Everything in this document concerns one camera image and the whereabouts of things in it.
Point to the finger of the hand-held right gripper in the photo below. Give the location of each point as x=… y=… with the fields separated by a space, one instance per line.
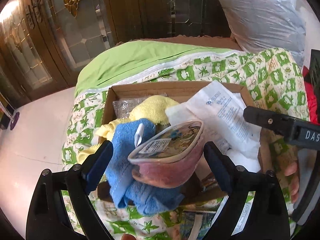
x=265 y=121

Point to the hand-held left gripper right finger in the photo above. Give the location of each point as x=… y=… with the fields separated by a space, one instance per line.
x=217 y=165

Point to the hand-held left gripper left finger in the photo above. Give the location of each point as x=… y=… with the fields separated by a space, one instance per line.
x=100 y=162

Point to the blue fluffy towel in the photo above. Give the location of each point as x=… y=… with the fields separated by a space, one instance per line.
x=120 y=140

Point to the white plastic packet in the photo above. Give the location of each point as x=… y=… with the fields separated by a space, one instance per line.
x=220 y=110

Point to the pink food cup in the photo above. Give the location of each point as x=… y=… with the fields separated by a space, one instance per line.
x=165 y=170

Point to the yellow fluffy towel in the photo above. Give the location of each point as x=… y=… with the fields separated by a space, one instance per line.
x=152 y=107

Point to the shallow cardboard box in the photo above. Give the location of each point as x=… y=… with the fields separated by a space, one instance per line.
x=175 y=88

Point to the person's right hand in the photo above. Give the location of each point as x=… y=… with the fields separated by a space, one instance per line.
x=292 y=180

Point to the red cloth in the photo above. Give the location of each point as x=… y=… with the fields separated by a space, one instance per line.
x=312 y=105

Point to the green printed blanket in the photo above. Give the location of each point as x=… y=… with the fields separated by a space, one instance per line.
x=262 y=75

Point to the clear plastic bag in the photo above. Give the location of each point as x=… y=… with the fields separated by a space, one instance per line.
x=122 y=108

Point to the black plastic crate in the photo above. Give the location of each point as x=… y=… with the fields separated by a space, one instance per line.
x=315 y=70

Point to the small purple object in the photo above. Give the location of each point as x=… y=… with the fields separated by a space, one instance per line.
x=14 y=120

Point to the brown cloth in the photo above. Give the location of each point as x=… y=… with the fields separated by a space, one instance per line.
x=200 y=41

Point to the large grey plastic bag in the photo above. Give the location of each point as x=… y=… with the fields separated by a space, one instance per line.
x=262 y=17

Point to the wooden glass door cabinet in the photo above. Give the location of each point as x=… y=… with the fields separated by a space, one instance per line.
x=82 y=30

